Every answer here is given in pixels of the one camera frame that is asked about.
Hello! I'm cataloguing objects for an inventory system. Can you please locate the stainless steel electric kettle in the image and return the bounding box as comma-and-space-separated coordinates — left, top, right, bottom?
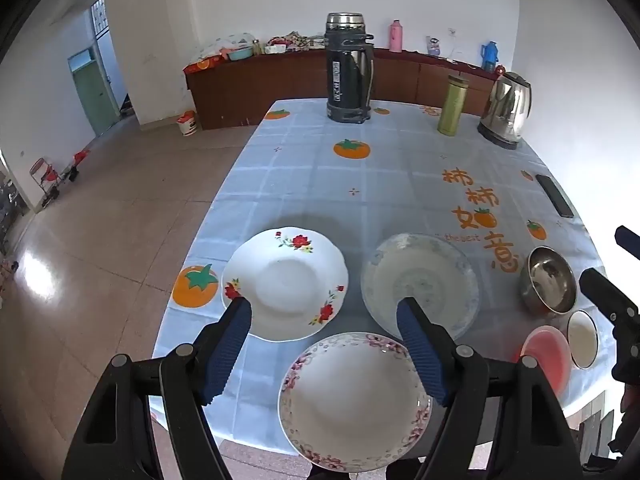
477, 71, 532, 151

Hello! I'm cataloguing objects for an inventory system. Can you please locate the orange printed box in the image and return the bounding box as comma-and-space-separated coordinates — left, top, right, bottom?
182, 56, 223, 75

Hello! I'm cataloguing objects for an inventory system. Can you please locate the stainless steel bowl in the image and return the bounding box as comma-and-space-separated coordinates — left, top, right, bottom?
519, 246, 579, 316

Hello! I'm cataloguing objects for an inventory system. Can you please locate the red dustpan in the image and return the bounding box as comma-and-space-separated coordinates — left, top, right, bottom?
65, 149, 92, 181

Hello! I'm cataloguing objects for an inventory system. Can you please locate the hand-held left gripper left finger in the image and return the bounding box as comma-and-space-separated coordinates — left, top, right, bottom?
62, 297, 253, 480

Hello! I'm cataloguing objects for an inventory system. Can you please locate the white plate with pink floral rim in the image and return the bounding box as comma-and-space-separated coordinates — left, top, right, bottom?
277, 331, 433, 473

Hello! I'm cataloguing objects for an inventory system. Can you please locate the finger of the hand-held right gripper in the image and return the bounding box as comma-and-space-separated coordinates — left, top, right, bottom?
615, 225, 640, 262
579, 267, 640, 331

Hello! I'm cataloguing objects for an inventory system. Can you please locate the red folding chair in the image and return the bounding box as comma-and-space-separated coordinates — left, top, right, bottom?
29, 157, 63, 208

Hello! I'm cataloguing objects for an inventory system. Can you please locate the large dark thermos jug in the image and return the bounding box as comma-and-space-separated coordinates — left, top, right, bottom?
324, 12, 375, 124

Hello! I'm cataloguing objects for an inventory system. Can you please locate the red plastic bowl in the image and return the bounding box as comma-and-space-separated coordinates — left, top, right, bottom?
520, 325, 572, 396

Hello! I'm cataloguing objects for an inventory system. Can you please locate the colourful cloth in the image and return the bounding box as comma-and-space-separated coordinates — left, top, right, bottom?
266, 33, 308, 51

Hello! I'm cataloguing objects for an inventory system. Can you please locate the white plate with blue pattern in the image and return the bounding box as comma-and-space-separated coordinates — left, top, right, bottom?
360, 232, 481, 342

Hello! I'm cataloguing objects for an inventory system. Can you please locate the barred window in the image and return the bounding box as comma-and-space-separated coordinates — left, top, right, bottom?
90, 0, 108, 41

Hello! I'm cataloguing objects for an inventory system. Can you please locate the green door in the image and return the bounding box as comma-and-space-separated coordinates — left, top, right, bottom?
68, 46, 118, 136

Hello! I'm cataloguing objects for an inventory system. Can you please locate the white plate with red flowers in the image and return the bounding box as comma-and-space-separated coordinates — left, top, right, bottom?
221, 227, 349, 343

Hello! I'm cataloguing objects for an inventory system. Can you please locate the white mesh food cover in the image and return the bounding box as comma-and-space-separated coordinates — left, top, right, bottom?
192, 33, 256, 61

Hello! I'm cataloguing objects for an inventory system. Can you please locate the blue checked persimmon tablecloth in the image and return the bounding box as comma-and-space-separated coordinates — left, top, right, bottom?
151, 97, 608, 458

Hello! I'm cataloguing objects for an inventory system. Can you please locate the green thermos bottle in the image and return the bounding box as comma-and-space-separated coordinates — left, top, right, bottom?
437, 74, 470, 137

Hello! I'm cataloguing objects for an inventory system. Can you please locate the white enamel bowl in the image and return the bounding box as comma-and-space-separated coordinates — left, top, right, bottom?
566, 310, 599, 369

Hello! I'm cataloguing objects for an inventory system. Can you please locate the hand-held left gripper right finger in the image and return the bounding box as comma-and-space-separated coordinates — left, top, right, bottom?
396, 296, 583, 480

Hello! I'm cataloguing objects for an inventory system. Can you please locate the brown wooden sideboard cabinet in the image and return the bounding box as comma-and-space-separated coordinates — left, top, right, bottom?
182, 47, 508, 131

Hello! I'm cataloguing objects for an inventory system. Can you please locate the black smartphone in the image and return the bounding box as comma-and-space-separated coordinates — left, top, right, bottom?
535, 174, 575, 219

